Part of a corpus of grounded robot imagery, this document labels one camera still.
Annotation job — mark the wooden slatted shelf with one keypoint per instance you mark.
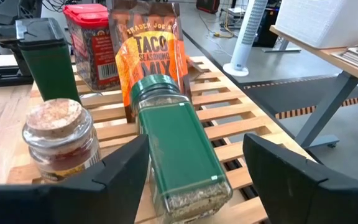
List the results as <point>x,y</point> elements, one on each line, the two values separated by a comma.
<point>235,124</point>

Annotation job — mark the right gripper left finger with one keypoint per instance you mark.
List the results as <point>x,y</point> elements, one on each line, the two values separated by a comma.
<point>73,202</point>

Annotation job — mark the wooden desk grey legs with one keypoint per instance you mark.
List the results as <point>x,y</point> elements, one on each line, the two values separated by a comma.
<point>331,102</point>

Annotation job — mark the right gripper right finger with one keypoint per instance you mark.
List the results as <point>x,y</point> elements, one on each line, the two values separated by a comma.
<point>306,202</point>

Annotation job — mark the red case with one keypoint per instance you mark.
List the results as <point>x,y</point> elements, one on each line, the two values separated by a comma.
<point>208,5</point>

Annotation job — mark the red-lid smoked paprika tin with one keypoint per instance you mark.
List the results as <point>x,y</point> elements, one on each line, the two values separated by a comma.
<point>95,46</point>

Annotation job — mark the white tower fan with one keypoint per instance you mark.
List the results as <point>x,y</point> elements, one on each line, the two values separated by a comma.
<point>247,34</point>

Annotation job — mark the white ribbed box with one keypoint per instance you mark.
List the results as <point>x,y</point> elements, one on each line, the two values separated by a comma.
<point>322,21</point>

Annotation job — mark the green-lid spice jar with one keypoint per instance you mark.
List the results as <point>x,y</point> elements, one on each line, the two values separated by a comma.
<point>179,149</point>

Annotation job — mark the green black pepper tin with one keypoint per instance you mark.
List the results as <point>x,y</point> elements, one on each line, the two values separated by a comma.
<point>50,65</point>

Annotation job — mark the black aluminium table frame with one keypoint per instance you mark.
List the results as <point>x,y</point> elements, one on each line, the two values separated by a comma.
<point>2,77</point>

